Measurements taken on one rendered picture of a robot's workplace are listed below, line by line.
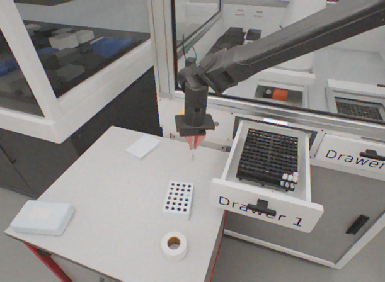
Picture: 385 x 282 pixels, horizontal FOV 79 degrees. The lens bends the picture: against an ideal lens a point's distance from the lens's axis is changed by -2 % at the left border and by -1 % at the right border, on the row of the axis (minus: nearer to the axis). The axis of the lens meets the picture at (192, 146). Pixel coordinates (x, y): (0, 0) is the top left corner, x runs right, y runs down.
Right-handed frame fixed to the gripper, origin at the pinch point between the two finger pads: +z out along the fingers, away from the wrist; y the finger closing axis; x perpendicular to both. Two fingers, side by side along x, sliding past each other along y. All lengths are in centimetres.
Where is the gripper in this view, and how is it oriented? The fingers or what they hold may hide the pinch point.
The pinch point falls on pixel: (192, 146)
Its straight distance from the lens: 68.8
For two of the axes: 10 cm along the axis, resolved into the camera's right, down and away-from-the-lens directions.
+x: 1.5, 6.5, -7.5
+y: -9.9, 0.6, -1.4
